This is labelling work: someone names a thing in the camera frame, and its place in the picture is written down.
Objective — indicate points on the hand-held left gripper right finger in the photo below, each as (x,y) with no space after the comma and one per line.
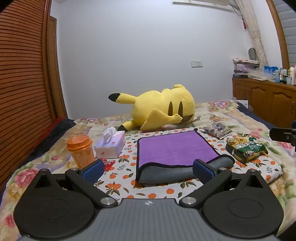
(203,172)

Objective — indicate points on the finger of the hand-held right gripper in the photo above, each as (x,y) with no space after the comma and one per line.
(282,134)

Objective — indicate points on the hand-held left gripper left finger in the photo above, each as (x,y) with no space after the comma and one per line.
(93,172)

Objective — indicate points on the purple grey towel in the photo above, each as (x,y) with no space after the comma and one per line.
(175,146)

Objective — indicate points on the red wrapper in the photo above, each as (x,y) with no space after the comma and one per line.
(109,165)

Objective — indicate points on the orange lidded plastic jar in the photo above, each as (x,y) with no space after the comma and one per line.
(81,153)

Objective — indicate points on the white tissue box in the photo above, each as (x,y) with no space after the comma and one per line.
(111,146)

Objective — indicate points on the dark blue bed sheet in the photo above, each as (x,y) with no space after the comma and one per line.
(256,117)

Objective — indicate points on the white orange-print cloth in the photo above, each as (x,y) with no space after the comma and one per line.
(124,183)

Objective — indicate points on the green snack packet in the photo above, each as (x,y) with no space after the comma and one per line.
(246,148)

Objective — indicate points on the wooden cabinet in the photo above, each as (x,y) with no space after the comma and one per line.
(261,99)

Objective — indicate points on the purple snack packet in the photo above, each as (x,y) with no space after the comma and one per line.
(217,130)

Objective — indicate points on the dark fleece blanket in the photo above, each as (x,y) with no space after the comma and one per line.
(57,130)

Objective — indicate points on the blue bottle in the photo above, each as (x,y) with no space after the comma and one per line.
(277,76)

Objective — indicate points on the white bottle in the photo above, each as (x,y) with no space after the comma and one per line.
(292,75)

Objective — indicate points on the blue white packet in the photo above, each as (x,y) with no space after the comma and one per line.
(271,72)

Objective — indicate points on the clear plastic box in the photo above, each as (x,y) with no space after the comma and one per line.
(257,74)

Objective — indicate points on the floral blanket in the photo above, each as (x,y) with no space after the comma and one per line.
(22,176)

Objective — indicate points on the stack of flat boxes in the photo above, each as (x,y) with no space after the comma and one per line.
(242,71)

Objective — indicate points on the floral bag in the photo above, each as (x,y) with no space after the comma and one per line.
(245,62)

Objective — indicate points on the yellow plush toy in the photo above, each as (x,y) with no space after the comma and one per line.
(157,102)

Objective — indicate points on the grey hairbrush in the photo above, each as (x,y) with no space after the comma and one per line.
(252,53)

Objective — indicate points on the beige curtain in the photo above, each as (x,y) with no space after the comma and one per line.
(256,41)

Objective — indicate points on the window blinds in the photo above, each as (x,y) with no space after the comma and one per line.
(290,34)

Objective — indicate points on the wooden slatted wardrobe door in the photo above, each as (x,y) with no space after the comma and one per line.
(23,81)

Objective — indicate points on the wooden window frame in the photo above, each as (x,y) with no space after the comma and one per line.
(281,34)

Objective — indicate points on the white wall switch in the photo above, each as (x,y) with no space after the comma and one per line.
(196,64)

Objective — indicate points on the red wall hanging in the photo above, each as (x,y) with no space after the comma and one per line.
(244,24)

